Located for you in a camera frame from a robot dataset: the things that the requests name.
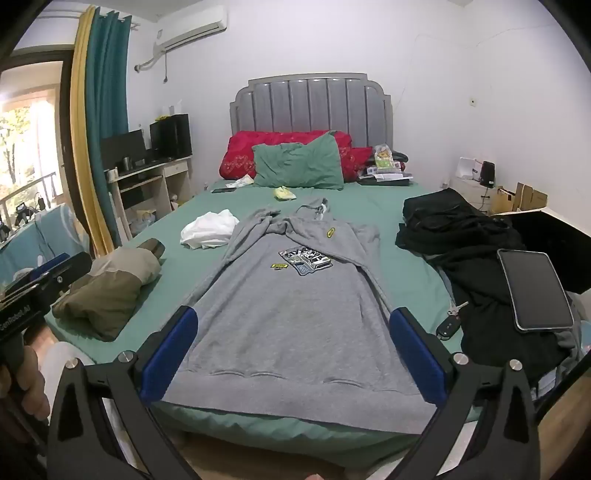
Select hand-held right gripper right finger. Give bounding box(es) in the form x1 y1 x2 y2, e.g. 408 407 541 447
389 307 541 480

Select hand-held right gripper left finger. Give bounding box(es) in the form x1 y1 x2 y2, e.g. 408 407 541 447
47 305 204 480

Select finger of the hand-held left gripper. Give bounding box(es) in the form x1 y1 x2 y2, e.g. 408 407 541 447
28 251 93 297

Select grey hoodie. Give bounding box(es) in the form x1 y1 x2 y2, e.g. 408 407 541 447
159 198 437 437

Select black clothes pile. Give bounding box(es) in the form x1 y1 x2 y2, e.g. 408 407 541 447
396 187 578 384

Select person's left hand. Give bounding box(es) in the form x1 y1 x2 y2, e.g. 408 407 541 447
0 345 51 422

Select black car key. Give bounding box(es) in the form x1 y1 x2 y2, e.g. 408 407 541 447
435 301 469 341

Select olive folded jacket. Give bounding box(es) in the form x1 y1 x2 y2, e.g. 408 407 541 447
52 237 166 342

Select white computer desk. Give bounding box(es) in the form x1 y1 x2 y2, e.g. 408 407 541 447
105 156 194 241

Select white cloth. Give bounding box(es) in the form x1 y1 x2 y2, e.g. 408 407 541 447
180 209 240 250

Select black monitor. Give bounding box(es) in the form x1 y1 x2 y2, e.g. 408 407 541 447
100 129 147 171

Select smartphone with clear case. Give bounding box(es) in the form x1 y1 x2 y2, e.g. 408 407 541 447
496 248 574 332

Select bed with green sheet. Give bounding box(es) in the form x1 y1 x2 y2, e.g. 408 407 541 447
48 178 481 469

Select yellow curtain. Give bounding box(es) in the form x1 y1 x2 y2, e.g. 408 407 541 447
69 7 114 254

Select black computer tower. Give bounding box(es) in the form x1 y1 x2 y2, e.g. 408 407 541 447
149 113 193 160

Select white nightstand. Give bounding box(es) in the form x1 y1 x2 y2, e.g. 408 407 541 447
450 178 499 215

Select teal curtain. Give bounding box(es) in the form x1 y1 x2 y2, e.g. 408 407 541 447
85 9 132 259

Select black panel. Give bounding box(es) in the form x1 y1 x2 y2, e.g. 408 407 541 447
490 208 591 295

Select cardboard boxes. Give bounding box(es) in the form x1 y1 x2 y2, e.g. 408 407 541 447
490 182 549 215

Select white box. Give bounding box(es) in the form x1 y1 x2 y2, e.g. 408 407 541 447
455 157 481 180

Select red quilt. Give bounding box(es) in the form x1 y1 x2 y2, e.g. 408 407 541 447
218 130 374 182

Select green pillow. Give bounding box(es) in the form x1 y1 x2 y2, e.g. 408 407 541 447
252 134 345 191

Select white air conditioner pipe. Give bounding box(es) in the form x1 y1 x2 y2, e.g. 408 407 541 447
135 46 167 73

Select grey padded headboard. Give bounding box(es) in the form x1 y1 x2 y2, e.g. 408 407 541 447
229 73 394 139

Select white air conditioner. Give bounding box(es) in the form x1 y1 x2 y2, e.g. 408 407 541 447
154 4 228 52

